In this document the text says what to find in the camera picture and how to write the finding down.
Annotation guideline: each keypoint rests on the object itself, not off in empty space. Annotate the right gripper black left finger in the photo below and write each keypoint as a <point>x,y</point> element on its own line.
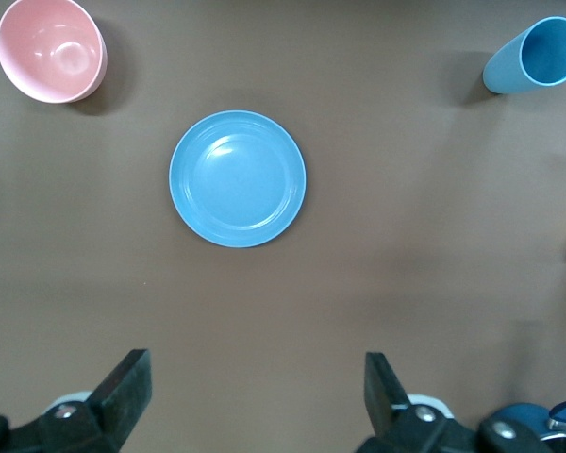
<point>118,401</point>

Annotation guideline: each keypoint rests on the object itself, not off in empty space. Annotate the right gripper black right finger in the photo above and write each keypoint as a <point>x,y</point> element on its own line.
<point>387,401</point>

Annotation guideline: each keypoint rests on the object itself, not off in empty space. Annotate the blue plate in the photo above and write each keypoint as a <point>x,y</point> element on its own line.
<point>238,179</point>

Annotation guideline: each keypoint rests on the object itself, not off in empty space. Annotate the brown table cover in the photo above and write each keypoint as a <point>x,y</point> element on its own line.
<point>405,212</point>

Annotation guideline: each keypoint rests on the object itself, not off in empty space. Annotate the pink bowl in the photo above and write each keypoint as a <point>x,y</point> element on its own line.
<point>52,49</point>

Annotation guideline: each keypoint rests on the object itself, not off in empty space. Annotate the blue cup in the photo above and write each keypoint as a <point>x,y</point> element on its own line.
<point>544,52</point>

